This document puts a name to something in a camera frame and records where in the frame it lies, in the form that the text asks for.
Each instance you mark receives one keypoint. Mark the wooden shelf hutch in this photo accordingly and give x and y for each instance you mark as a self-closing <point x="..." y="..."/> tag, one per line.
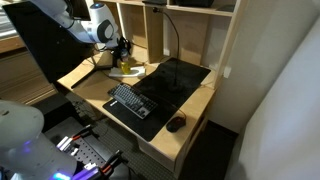
<point x="196" y="36"/>

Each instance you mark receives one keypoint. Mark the black computer mouse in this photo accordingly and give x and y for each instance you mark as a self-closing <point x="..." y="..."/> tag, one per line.
<point x="175" y="124"/>

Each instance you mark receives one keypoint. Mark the grey and black keyboard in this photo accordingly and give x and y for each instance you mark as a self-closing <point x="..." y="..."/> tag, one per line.
<point x="133" y="100"/>

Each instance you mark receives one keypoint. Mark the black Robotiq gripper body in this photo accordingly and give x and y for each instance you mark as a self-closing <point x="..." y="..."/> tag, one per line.
<point x="122" y="44"/>

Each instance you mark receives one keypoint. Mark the wooden desk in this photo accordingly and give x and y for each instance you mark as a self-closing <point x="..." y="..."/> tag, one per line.
<point x="186" y="116"/>

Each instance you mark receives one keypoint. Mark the black desk mat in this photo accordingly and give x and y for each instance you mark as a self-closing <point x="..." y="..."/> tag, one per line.
<point x="180" y="76"/>

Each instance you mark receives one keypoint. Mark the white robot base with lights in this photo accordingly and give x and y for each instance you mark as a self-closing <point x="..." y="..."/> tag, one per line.
<point x="26" y="143"/>

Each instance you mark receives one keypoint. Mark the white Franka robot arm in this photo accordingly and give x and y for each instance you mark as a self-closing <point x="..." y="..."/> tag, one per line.
<point x="96" y="26"/>

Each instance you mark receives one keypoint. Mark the black curved monitor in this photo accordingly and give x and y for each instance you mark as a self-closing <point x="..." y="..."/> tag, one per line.
<point x="43" y="43"/>

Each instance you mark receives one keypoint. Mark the white wall outlet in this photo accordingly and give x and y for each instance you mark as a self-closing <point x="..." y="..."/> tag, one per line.
<point x="227" y="72"/>

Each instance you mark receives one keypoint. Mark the black device on shelf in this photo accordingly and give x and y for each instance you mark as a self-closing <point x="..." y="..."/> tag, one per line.
<point x="193" y="3"/>

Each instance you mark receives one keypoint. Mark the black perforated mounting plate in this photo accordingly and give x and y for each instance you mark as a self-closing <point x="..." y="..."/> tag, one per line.
<point x="90" y="153"/>

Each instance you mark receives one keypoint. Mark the flat black tablet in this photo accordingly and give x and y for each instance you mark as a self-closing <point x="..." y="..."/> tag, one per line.
<point x="154" y="2"/>

